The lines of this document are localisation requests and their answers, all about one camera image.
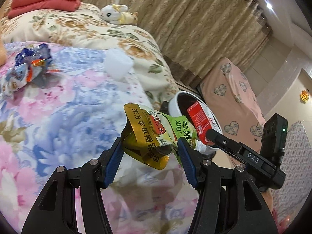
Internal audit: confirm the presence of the white foam net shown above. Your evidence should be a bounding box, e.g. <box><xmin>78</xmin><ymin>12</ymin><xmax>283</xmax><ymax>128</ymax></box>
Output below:
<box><xmin>104</xmin><ymin>50</ymin><xmax>135</xmax><ymax>81</ymax></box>

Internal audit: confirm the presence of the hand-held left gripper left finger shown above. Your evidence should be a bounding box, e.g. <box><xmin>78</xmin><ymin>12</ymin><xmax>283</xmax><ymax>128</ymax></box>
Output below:
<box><xmin>22</xmin><ymin>136</ymin><xmax>125</xmax><ymax>234</ymax></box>

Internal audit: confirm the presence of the white bin with black bag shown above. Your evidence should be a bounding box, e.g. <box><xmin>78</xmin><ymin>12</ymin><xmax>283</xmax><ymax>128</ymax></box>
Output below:
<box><xmin>158</xmin><ymin>91</ymin><xmax>223</xmax><ymax>154</ymax></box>

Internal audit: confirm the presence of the pink heart print cloth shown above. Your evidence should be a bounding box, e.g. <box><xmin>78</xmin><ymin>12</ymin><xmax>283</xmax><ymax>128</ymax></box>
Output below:
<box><xmin>199</xmin><ymin>57</ymin><xmax>267</xmax><ymax>149</ymax></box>

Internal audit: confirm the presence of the white dotted cloth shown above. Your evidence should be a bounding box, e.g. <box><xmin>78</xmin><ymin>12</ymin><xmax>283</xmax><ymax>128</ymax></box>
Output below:
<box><xmin>270</xmin><ymin>121</ymin><xmax>312</xmax><ymax>228</ymax></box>

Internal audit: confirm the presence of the gold green pouch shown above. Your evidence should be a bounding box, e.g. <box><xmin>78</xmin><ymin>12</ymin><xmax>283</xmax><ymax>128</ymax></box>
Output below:
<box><xmin>123</xmin><ymin>104</ymin><xmax>198</xmax><ymax>170</ymax></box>

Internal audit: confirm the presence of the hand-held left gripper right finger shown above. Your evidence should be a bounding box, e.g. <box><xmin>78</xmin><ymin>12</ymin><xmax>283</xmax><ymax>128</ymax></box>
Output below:
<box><xmin>177</xmin><ymin>140</ymin><xmax>278</xmax><ymax>234</ymax></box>

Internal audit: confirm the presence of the pastel floral blanket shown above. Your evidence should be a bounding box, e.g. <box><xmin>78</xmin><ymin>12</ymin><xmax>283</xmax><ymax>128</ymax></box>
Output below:
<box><xmin>0</xmin><ymin>41</ymin><xmax>203</xmax><ymax>234</ymax></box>

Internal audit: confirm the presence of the red snack packet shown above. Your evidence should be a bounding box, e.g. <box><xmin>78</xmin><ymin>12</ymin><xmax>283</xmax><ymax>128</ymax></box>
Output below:
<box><xmin>186</xmin><ymin>102</ymin><xmax>215</xmax><ymax>145</ymax></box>

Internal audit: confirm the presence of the cream floral duvet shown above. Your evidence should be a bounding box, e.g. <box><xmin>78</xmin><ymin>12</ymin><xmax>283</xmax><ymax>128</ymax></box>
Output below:
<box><xmin>0</xmin><ymin>0</ymin><xmax>179</xmax><ymax>103</ymax></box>

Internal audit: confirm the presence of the beige patterned curtain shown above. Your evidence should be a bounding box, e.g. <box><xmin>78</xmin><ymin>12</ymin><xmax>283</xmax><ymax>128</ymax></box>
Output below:
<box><xmin>80</xmin><ymin>0</ymin><xmax>273</xmax><ymax>92</ymax></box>

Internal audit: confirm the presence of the blue snack wrapper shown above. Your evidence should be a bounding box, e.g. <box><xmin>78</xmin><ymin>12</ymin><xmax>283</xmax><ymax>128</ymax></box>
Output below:
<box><xmin>0</xmin><ymin>43</ymin><xmax>60</xmax><ymax>96</ymax></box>

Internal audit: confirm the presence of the white rabbit plush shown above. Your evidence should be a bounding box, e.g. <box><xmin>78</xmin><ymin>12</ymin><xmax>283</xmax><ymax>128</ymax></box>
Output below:
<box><xmin>100</xmin><ymin>0</ymin><xmax>130</xmax><ymax>25</ymax></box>

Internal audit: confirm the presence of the folded red quilt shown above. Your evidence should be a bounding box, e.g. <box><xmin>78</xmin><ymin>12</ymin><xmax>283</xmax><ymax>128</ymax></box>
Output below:
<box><xmin>7</xmin><ymin>0</ymin><xmax>82</xmax><ymax>19</ymax></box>

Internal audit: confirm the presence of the yellow bear plush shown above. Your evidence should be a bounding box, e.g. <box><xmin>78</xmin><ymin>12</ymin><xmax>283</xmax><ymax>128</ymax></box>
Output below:
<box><xmin>122</xmin><ymin>11</ymin><xmax>139</xmax><ymax>26</ymax></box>

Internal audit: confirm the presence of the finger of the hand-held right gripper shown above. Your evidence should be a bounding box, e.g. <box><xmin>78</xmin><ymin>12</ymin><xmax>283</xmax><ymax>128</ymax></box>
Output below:
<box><xmin>206</xmin><ymin>129</ymin><xmax>244</xmax><ymax>161</ymax></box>

